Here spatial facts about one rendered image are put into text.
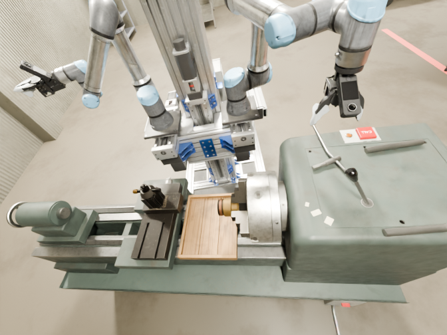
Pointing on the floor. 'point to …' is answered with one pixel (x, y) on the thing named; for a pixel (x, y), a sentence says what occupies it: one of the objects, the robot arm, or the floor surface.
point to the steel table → (208, 12)
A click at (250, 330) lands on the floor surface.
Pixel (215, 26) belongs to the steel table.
